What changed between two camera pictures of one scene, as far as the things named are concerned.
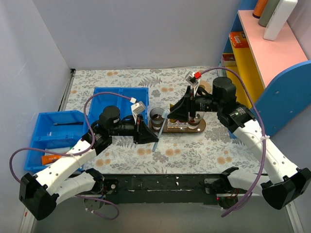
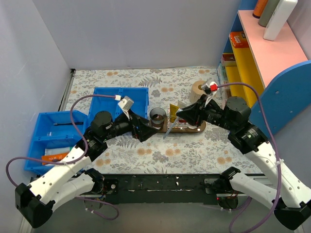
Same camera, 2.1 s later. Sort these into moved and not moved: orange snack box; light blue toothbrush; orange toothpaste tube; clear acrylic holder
Moved: light blue toothbrush
Not moved: orange snack box; orange toothpaste tube; clear acrylic holder
